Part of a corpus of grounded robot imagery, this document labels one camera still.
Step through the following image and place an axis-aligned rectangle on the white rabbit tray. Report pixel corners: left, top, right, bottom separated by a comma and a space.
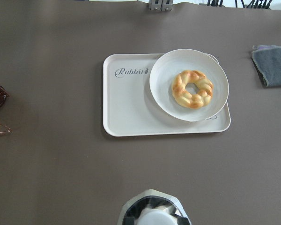
103, 54, 231, 136

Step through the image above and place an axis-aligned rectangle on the grey folded cloth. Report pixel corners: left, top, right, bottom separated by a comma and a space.
252, 45, 281, 87

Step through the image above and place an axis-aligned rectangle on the braided ring bread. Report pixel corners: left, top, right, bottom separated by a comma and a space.
171, 70, 214, 109

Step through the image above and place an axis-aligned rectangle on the white plate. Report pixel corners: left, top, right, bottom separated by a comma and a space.
149, 49, 229, 122

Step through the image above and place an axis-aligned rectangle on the metal frame bracket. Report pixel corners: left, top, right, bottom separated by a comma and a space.
149, 0, 173, 12

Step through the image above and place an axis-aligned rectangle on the tea bottle white cap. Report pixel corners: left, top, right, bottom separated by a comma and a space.
117, 189, 191, 225

